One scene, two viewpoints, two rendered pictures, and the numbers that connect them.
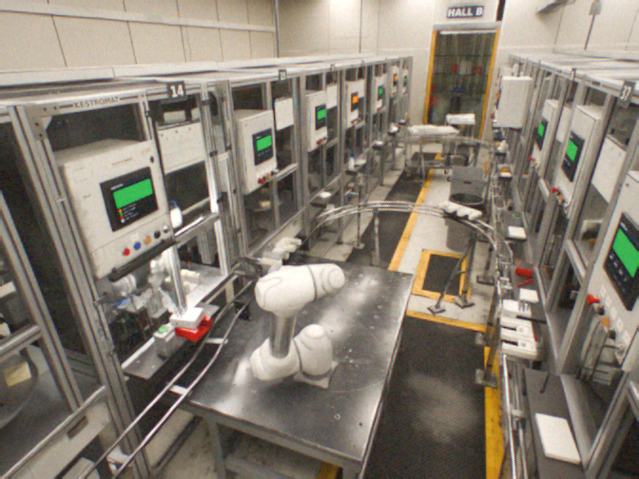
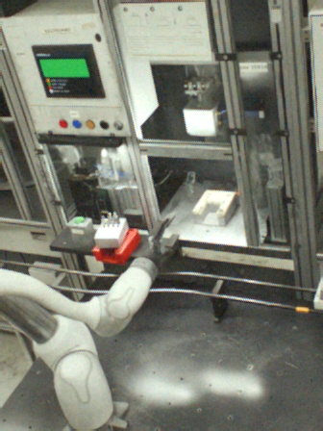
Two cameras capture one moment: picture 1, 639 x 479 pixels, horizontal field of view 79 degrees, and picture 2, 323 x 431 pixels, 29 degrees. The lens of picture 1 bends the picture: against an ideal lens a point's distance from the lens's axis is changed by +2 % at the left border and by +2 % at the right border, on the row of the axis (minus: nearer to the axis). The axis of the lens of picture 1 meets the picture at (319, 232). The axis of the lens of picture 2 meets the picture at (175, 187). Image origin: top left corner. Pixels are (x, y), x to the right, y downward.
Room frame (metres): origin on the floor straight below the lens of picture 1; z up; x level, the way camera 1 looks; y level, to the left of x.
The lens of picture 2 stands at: (2.08, -1.33, 2.38)
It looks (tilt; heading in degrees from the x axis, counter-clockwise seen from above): 31 degrees down; 98
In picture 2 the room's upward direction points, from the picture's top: 12 degrees counter-clockwise
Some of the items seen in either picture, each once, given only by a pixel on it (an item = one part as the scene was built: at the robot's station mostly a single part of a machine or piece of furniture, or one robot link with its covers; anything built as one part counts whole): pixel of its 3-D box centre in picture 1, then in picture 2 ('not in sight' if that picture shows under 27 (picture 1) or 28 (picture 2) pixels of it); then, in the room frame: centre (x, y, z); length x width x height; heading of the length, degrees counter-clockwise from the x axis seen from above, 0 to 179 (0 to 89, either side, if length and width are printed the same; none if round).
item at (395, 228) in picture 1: (408, 192); not in sight; (6.05, -1.49, 0.01); 5.85 x 0.59 x 0.01; 159
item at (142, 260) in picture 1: (144, 257); (79, 139); (1.47, 0.77, 1.37); 0.36 x 0.04 x 0.04; 159
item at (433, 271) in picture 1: (443, 273); not in sight; (3.48, -1.30, 0.01); 1.00 x 0.55 x 0.01; 159
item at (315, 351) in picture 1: (314, 347); (81, 386); (1.46, 0.04, 0.85); 0.18 x 0.16 x 0.22; 111
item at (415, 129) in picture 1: (430, 151); not in sight; (6.86, -2.02, 0.48); 0.88 x 0.56 x 0.96; 87
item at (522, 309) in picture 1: (516, 307); not in sight; (1.66, -1.03, 0.92); 0.13 x 0.10 x 0.09; 69
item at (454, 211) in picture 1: (457, 212); not in sight; (3.16, -1.24, 0.84); 0.37 x 0.14 x 0.10; 37
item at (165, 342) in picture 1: (164, 339); (84, 231); (1.39, 0.72, 0.97); 0.08 x 0.08 x 0.12; 69
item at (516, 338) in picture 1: (514, 334); not in sight; (1.55, -0.99, 0.84); 0.37 x 0.14 x 0.10; 159
